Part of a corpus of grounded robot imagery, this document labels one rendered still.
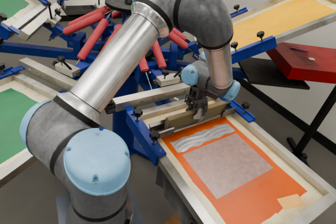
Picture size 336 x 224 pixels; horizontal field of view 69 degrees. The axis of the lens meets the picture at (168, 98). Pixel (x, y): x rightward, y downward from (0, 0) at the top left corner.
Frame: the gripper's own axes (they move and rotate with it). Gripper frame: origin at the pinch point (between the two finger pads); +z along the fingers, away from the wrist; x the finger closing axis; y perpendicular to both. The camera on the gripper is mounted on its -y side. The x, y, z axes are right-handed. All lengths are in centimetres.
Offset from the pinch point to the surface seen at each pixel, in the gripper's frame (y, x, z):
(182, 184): 27.0, 27.7, 2.5
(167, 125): 17.9, 0.9, -1.2
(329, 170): -171, 32, 101
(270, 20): -86, -38, -31
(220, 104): -13.5, 0.9, -4.5
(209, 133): -3.4, 7.9, 5.5
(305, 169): -26, 46, 2
